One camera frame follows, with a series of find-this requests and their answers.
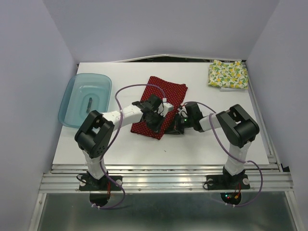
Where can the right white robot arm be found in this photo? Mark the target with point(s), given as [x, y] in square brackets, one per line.
[240, 130]

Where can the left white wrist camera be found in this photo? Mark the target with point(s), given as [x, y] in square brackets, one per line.
[165, 107]

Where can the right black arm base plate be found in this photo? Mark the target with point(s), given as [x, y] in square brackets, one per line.
[223, 182]

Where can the small dark object in bin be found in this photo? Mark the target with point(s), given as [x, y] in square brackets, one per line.
[89, 105]

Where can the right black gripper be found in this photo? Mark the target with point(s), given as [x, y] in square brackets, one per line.
[177, 129]

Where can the teal plastic bin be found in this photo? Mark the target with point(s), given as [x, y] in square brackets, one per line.
[80, 88]

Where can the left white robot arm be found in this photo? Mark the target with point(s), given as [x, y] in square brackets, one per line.
[94, 135]

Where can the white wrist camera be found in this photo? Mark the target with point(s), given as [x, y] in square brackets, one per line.
[165, 107]
[182, 111]

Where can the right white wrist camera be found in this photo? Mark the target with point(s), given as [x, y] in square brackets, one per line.
[182, 111]

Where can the aluminium rail frame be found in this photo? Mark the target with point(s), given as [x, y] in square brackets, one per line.
[163, 178]

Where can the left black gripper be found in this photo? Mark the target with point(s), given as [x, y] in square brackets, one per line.
[156, 128]

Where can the lemon print folded skirt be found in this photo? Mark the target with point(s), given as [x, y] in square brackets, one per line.
[228, 75]

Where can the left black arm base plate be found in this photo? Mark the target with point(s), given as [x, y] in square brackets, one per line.
[101, 184]

